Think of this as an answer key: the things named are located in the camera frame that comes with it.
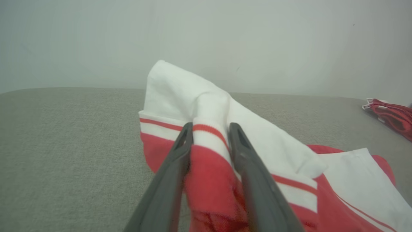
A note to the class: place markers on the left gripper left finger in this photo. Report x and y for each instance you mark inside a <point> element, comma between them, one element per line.
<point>164,187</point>

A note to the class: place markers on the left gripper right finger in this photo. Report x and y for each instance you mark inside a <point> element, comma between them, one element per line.
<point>260,193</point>

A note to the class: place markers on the red and white jersey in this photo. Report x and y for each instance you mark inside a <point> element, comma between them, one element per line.
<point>209,106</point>

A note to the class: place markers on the red shorts with white stripe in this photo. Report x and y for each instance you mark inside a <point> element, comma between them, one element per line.
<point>394,117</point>

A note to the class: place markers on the grey fabric sofa seat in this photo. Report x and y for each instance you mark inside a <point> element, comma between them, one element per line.
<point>64,145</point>

